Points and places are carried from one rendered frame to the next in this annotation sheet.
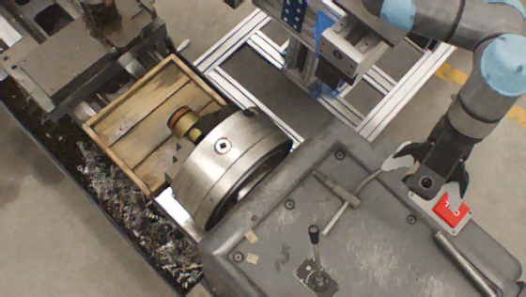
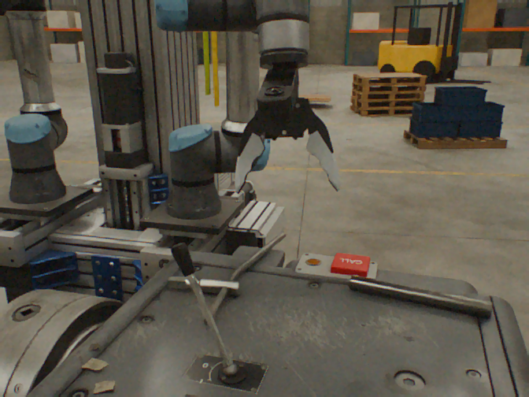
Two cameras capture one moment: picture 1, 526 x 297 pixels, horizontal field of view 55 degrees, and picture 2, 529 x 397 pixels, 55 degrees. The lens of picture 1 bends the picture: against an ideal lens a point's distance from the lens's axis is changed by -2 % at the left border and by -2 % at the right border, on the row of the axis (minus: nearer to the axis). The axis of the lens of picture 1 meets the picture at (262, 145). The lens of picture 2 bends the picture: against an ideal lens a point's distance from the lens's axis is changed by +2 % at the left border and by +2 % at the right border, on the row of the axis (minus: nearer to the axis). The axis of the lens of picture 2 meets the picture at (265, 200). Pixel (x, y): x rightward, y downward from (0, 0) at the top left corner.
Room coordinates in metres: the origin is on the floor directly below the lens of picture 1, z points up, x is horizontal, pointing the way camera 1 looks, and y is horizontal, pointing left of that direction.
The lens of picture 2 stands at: (-0.33, -0.04, 1.65)
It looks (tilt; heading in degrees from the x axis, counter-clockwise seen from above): 19 degrees down; 341
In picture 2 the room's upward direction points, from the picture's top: straight up
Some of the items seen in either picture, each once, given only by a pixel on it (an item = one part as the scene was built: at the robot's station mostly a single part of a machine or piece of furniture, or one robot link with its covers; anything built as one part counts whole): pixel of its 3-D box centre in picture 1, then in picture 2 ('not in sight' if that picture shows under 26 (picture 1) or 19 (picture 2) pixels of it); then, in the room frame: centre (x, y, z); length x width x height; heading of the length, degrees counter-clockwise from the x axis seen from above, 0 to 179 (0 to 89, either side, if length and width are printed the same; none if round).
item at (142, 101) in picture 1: (162, 122); not in sight; (0.59, 0.31, 0.89); 0.36 x 0.30 x 0.04; 145
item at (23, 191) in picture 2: not in sight; (36, 179); (1.24, 0.14, 1.21); 0.15 x 0.15 x 0.10
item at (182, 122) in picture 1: (189, 127); not in sight; (0.51, 0.19, 1.08); 0.09 x 0.09 x 0.09; 55
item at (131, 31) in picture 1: (110, 24); not in sight; (0.83, 0.51, 0.99); 0.20 x 0.10 x 0.05; 55
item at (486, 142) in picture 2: not in sight; (455, 116); (5.63, -5.01, 0.39); 1.20 x 0.80 x 0.79; 72
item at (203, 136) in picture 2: not in sight; (194, 151); (0.96, -0.28, 1.33); 0.13 x 0.12 x 0.14; 80
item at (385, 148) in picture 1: (388, 162); (256, 263); (0.44, -0.28, 1.24); 0.09 x 0.08 x 0.03; 55
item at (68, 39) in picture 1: (91, 39); not in sight; (0.80, 0.57, 0.95); 0.43 x 0.17 x 0.05; 145
